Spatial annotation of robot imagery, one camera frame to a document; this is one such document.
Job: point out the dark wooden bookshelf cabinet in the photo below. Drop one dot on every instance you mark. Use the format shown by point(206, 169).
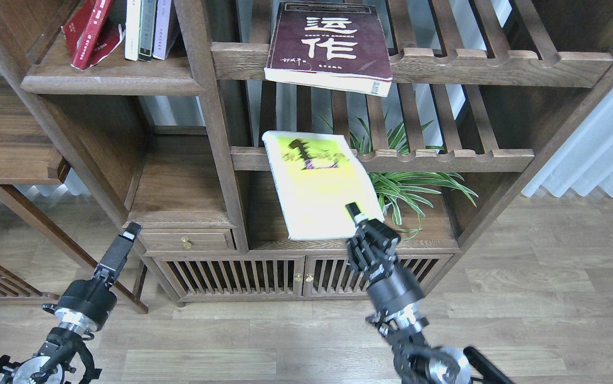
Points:
point(175, 144)

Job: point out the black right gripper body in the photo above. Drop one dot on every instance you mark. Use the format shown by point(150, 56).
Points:
point(392, 288)

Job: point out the maroon book white characters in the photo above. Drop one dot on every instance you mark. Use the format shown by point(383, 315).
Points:
point(337, 46)

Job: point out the lavender spine book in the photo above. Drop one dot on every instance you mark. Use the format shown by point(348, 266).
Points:
point(166, 29)

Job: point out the yellow green cover book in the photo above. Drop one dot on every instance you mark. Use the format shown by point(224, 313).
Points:
point(316, 175)

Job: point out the dark green spine book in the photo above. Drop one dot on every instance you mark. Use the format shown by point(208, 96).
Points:
point(146, 30)

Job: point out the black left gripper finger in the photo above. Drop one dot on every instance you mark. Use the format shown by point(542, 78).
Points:
point(132, 231)

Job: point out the red leaning book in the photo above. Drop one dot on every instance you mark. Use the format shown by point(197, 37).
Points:
point(91, 35)

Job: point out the white spine book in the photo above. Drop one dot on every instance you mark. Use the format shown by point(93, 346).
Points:
point(132, 26)

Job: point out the left slatted cabinet door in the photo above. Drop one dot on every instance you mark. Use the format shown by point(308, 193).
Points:
point(233, 278)

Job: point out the right slatted cabinet door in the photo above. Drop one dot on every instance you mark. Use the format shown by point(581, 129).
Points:
point(331, 276)

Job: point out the green spider plant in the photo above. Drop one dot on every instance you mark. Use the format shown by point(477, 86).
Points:
point(394, 188)

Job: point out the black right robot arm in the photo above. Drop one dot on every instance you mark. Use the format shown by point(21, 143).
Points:
point(417, 362)

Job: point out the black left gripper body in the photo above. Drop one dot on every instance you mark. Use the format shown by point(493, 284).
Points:
point(86, 304)

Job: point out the slatted cabinet door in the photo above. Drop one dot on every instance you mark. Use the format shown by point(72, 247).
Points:
point(331, 276)
point(233, 278)

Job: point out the wooden side table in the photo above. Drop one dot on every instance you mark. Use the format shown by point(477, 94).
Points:
point(28, 157)

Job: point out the brass drawer knob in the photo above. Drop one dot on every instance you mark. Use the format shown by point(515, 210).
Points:
point(185, 243)

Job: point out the small wooden drawer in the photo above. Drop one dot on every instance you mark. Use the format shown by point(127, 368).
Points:
point(201, 239)

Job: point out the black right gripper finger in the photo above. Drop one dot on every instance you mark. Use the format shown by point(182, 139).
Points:
point(355, 213)

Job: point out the white pleated curtain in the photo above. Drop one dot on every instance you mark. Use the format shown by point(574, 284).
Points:
point(583, 162)

